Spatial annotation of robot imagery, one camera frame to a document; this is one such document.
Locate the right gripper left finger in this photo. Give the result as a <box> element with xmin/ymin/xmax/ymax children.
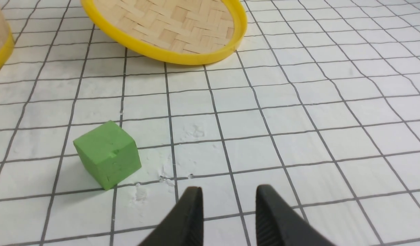
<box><xmin>139</xmin><ymin>187</ymin><xmax>204</xmax><ymax>246</ymax></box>

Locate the white grid-pattern tablecloth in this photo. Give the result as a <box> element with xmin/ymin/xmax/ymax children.
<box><xmin>0</xmin><ymin>0</ymin><xmax>420</xmax><ymax>246</ymax></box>

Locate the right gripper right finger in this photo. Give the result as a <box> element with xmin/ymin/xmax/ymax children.
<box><xmin>255</xmin><ymin>184</ymin><xmax>334</xmax><ymax>246</ymax></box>

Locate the green foam cube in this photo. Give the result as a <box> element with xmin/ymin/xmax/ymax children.
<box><xmin>73</xmin><ymin>121</ymin><xmax>142</xmax><ymax>191</ymax></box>

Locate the yellow-rimmed woven steamer lid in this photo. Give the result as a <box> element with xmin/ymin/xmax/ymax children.
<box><xmin>81</xmin><ymin>0</ymin><xmax>247</xmax><ymax>66</ymax></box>

